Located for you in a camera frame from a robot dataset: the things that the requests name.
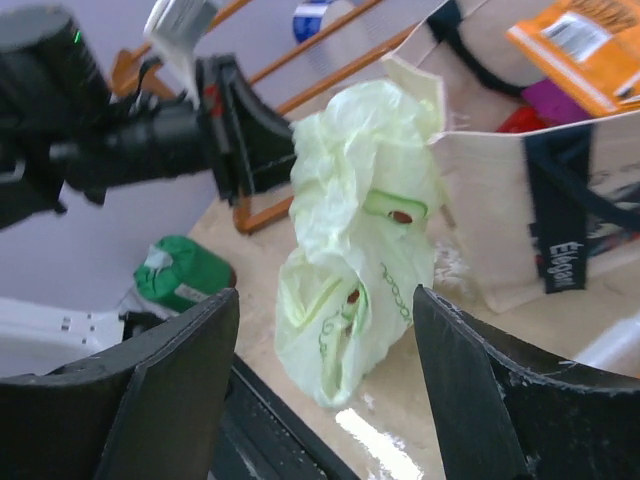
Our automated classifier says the dark green plastic bag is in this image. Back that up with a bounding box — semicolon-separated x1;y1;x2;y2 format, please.
133;235;237;313

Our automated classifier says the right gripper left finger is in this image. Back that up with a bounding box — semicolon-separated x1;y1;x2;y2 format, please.
1;289;239;479

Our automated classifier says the black base frame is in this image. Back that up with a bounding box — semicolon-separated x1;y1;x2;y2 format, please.
209;356;357;480

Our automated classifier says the light green plastic bag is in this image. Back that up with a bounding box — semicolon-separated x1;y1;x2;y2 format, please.
275;80;445;408

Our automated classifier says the orange snack packet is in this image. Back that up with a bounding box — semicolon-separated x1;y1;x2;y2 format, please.
507;1;639;117

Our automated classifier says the red snack packet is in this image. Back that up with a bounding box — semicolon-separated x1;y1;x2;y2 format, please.
496;106;550;134

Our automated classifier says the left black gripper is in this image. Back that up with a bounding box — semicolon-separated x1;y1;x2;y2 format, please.
49;57;296;205

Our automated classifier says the blue white carton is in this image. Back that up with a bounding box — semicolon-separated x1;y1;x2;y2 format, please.
292;0;355;44

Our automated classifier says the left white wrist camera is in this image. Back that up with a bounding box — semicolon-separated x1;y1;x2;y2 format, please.
144;0;218;107

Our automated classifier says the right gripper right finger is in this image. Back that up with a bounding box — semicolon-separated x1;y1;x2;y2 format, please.
413;286;639;479

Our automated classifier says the purple snack packet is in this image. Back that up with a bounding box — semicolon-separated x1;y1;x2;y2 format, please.
522;79;593;125

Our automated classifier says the brown wooden rack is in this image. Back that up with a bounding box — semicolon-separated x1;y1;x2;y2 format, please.
111;1;419;235

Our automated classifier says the beige canvas tote bag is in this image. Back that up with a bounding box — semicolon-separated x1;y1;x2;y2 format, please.
383;1;639;312

